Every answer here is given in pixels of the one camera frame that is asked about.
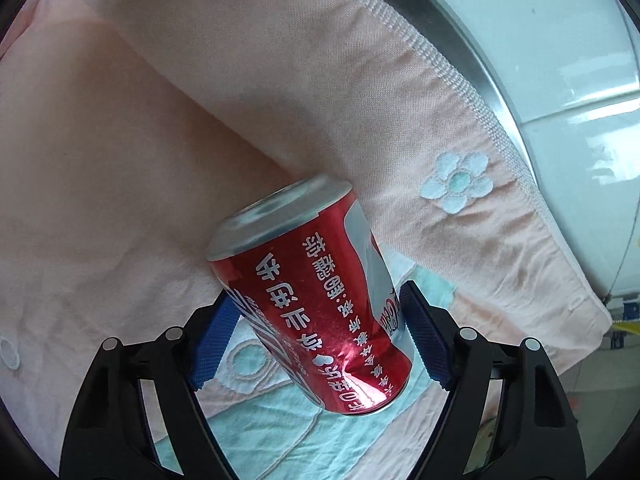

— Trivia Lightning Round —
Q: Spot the red cola can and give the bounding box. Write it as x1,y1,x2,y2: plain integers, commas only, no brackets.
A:
206,174,413,415

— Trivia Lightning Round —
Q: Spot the yellow gas pipe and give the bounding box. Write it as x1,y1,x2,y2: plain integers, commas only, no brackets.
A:
612,320,640,336

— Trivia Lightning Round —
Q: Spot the pink towel with rabbit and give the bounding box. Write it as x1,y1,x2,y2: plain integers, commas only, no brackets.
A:
1,0,611,468

